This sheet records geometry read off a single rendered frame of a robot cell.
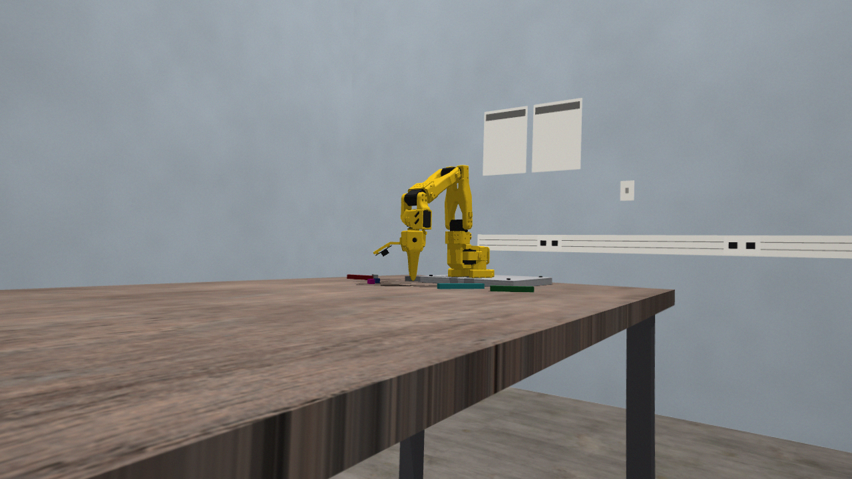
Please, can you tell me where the turquoise rod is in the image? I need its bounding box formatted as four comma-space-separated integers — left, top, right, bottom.
437, 283, 485, 289

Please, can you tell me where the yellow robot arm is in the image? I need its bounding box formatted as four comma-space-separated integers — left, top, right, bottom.
401, 165, 495, 278

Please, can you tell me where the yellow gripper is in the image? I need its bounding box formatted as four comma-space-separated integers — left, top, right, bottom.
373, 228, 427, 281

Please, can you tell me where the green rod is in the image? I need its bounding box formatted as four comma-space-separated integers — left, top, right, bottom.
490, 285, 534, 292

